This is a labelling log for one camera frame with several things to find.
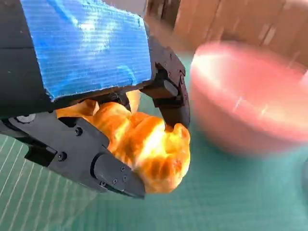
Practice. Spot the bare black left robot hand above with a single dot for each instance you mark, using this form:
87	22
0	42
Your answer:
19	60

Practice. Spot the rectangular toy bread loaf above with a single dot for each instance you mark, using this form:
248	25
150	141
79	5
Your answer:
149	149

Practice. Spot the pink bowl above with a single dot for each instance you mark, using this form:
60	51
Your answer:
240	101

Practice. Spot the plywood crate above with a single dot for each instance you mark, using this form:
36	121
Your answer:
240	21

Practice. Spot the green cutting mat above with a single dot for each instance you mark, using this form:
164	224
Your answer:
216	197

